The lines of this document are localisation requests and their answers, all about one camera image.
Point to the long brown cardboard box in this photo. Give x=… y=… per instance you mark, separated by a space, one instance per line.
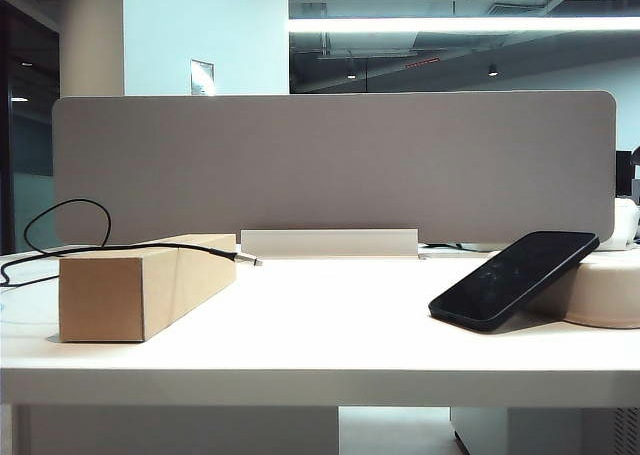
x=100 y=300

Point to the white device behind divider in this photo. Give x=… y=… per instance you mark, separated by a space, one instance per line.
x=625 y=225

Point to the grey desk divider panel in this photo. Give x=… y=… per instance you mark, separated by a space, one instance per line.
x=325 y=165

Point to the black pendant spotlight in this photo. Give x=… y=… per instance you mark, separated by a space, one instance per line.
x=493 y=70
x=351 y=73

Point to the white desk leg panel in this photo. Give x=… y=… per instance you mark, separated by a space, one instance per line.
x=175 y=432

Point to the beige pillar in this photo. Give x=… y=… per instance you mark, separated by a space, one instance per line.
x=92 y=35

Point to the white pulp tray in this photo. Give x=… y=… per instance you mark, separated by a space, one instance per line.
x=610 y=295

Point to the black smartphone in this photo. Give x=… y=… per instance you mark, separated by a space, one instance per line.
x=510 y=280

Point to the framed wall poster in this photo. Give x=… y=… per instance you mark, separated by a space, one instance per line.
x=202 y=77

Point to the black monitor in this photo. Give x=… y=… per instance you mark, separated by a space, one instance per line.
x=623 y=175

